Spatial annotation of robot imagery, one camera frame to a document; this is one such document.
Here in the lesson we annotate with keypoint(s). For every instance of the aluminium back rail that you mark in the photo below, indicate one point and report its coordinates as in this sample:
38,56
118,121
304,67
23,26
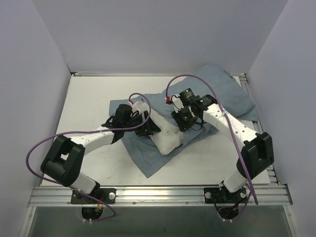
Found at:
87,74

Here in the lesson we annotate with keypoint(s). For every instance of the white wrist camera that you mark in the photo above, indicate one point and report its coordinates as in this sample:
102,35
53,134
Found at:
175,101
139,105

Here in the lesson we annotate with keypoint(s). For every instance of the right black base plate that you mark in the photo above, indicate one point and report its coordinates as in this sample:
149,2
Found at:
221,195

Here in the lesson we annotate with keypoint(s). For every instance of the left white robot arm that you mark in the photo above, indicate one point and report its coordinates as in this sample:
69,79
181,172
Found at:
64,159

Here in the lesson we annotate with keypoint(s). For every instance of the white pillow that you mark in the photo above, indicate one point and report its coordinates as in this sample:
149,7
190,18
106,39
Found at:
170,136

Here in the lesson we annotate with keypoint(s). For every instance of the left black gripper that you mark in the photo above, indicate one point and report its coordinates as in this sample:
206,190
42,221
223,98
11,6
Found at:
146,124

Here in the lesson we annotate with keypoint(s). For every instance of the aluminium front rail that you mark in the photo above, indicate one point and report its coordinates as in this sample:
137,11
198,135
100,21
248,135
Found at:
54,196

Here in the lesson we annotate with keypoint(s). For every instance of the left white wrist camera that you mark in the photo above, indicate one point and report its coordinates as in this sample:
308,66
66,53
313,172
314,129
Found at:
139,105

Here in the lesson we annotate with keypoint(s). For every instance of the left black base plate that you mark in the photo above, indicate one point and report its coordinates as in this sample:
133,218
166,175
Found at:
106,195

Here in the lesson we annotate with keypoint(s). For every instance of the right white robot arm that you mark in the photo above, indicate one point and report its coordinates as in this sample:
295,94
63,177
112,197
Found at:
208,110

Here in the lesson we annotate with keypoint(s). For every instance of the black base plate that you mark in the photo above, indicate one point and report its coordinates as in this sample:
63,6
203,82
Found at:
221,195
106,195

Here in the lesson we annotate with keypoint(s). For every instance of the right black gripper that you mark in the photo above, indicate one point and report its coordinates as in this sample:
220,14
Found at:
179,118

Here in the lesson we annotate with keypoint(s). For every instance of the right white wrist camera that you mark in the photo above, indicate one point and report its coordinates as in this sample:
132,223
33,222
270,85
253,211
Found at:
175,101

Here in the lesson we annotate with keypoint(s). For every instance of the blue pillowcase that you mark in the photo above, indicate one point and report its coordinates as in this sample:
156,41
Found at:
208,79

